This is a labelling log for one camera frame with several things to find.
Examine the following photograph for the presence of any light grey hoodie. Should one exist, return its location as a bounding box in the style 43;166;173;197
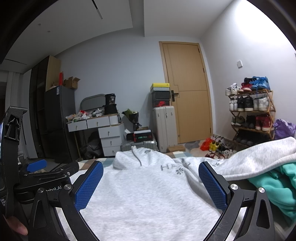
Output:
81;137;295;240

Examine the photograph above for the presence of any person's left hand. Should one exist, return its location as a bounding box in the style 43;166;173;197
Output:
1;215;28;236

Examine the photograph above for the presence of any black fridge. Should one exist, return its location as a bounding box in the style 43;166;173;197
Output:
29;55;79;163

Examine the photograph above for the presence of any checked bed sheet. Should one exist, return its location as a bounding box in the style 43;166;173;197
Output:
79;148;205;178

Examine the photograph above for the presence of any teal fleece garment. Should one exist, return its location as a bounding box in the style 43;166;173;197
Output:
248;162;295;224

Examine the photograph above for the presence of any red plastic bag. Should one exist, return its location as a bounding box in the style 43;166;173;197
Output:
200;138;213;151

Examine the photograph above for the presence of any white drawer desk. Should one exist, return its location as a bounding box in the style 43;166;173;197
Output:
67;114;125;157

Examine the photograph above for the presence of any cardboard box on floor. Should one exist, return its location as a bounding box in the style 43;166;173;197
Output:
167;145;186;153

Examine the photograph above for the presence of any black red box on suitcase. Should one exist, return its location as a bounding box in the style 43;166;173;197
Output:
133;129;154;143

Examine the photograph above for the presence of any dark flower bouquet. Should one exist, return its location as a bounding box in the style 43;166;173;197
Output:
122;109;142;131

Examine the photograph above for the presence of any purple bag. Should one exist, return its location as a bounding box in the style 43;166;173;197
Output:
273;119;296;140

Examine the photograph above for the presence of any bamboo shoe rack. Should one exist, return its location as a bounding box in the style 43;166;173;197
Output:
228;89;276;148

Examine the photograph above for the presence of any silver flat suitcase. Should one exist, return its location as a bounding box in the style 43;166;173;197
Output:
120;141;159;152

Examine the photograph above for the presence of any white upright suitcase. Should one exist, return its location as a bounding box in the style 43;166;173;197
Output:
153;106;178;153

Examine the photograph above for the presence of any black red shoebox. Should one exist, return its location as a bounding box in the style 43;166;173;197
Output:
152;91;171;108

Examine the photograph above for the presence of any yellow lid shoebox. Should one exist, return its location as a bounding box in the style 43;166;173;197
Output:
150;83;170;92

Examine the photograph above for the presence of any wooden door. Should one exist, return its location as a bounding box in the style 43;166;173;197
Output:
159;41;213;143

